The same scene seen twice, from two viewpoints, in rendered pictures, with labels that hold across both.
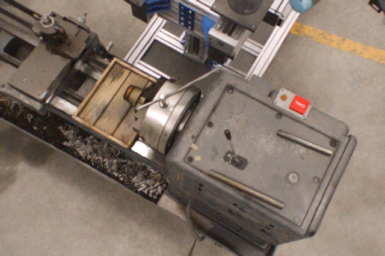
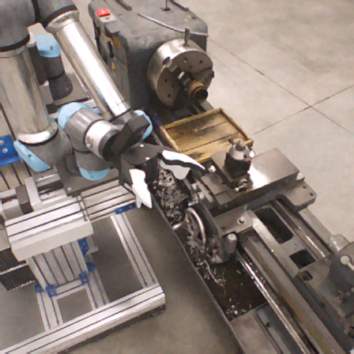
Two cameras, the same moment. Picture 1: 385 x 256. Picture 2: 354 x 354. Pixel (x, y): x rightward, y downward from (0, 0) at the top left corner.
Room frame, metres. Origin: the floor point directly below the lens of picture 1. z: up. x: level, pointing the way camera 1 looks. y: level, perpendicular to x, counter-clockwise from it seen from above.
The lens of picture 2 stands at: (1.90, 1.11, 2.11)
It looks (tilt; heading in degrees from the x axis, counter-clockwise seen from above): 48 degrees down; 219
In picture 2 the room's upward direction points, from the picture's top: straight up
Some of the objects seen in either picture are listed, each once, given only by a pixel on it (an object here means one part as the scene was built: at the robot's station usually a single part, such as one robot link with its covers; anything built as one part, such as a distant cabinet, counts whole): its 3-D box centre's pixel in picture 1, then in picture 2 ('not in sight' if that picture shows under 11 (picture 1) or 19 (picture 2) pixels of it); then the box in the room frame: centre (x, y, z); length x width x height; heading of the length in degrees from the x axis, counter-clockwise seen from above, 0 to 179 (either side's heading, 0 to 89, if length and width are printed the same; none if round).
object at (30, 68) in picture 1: (52, 56); (246, 178); (0.89, 0.68, 0.95); 0.43 x 0.17 x 0.05; 156
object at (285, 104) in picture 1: (291, 106); (106, 20); (0.64, -0.37, 1.23); 0.13 x 0.08 x 0.05; 66
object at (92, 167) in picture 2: not in sight; (96, 153); (1.50, 0.53, 1.46); 0.11 x 0.08 x 0.11; 176
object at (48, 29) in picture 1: (48, 23); (239, 150); (0.95, 0.65, 1.13); 0.08 x 0.08 x 0.03
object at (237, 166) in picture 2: (53, 33); (238, 161); (0.94, 0.65, 1.07); 0.07 x 0.07 x 0.10; 66
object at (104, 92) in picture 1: (121, 102); (205, 136); (0.72, 0.35, 0.89); 0.36 x 0.30 x 0.04; 156
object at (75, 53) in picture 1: (63, 44); (231, 171); (0.94, 0.62, 0.99); 0.20 x 0.10 x 0.05; 66
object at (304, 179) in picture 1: (254, 157); (145, 44); (0.47, -0.27, 1.06); 0.59 x 0.48 x 0.39; 66
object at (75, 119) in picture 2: not in sight; (84, 126); (1.51, 0.53, 1.56); 0.11 x 0.08 x 0.09; 86
